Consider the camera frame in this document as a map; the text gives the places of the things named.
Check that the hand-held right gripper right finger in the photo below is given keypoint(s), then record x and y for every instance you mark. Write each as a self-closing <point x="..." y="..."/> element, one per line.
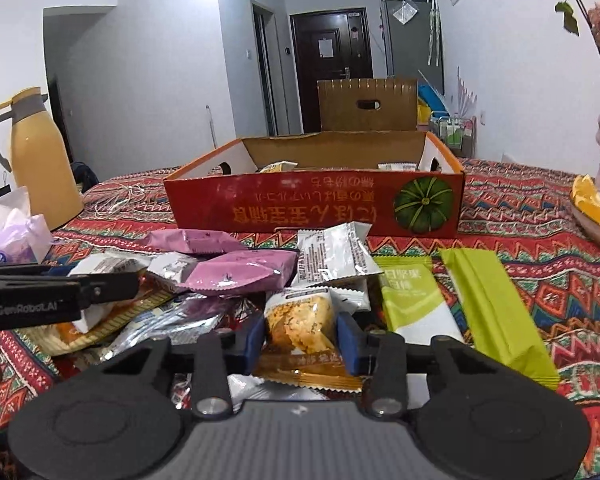
<point x="349" y="345"/>

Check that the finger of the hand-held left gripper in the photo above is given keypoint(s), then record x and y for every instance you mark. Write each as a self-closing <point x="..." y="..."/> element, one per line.
<point x="110" y="287"/>

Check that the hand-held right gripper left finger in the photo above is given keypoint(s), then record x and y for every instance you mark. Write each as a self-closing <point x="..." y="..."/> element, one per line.
<point x="251" y="342"/>

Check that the orange cookie snack packet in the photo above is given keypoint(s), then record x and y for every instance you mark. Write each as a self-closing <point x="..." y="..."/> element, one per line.
<point x="300" y="325"/>
<point x="125" y="317"/>

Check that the small white snack packet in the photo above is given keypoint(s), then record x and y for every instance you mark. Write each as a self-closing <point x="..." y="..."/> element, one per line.
<point x="352" y="297"/>

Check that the red cardboard box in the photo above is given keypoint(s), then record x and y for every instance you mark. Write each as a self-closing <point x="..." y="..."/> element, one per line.
<point x="280" y="200"/>

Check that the purple tissue pack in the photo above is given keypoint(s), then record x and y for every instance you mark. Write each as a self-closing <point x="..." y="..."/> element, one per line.
<point x="15" y="240"/>

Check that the pink snack packet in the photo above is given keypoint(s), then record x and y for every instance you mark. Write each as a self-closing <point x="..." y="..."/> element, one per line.
<point x="195" y="240"/>
<point x="240" y="270"/>

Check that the silver blue foil snack packet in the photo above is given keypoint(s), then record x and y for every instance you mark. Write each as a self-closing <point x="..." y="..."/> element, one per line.
<point x="180" y="322"/>

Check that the green wet wipes pack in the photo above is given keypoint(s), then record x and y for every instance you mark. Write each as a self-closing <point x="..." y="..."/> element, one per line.
<point x="410" y="295"/>

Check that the silver white printed snack packet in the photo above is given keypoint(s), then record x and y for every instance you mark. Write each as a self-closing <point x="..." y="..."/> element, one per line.
<point x="335" y="255"/>

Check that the dark chair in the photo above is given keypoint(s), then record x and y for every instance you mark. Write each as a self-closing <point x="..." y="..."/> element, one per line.
<point x="85" y="177"/>

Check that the yellow thermos jug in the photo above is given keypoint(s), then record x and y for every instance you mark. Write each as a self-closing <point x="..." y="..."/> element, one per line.
<point x="40" y="160"/>

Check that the plain green snack bar packet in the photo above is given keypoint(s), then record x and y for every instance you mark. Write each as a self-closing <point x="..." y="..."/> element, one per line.
<point x="495" y="310"/>

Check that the yellow white snack packet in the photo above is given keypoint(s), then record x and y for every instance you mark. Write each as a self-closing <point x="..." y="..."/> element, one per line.
<point x="277" y="166"/>

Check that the colourful patterned tablecloth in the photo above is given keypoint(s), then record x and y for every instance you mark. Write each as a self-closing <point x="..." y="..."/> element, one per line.
<point x="530" y="260"/>

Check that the storage cart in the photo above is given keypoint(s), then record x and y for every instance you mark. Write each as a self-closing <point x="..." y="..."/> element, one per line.
<point x="452" y="132"/>

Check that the dark entrance door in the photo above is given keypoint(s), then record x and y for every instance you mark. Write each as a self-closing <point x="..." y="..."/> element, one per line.
<point x="310" y="90"/>

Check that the blue yellow folders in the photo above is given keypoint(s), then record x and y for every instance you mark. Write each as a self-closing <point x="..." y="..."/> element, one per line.
<point x="432" y="100"/>

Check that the brown plate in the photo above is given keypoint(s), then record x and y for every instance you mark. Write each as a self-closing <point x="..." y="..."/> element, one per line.
<point x="592" y="232"/>

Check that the white paper notice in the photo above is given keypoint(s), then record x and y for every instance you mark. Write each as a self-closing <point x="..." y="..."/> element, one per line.
<point x="327" y="47"/>

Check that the grey fridge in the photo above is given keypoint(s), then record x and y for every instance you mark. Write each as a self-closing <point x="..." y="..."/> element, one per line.
<point x="410" y="50"/>

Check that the clear folded umbrella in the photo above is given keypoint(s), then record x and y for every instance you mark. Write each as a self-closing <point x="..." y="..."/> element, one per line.
<point x="433" y="30"/>

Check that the clear plastic bag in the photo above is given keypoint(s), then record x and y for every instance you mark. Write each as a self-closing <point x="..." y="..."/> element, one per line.
<point x="405" y="11"/>

